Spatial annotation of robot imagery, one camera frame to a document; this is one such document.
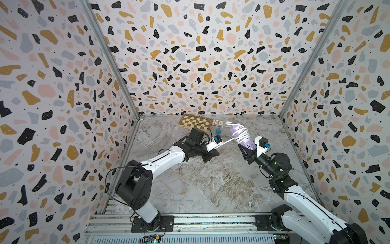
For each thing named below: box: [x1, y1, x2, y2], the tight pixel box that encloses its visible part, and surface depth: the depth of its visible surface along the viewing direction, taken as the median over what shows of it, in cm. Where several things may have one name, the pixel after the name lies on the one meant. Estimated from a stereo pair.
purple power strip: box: [230, 125, 257, 151], surface depth 72 cm
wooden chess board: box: [178, 113, 214, 133], surface depth 116 cm
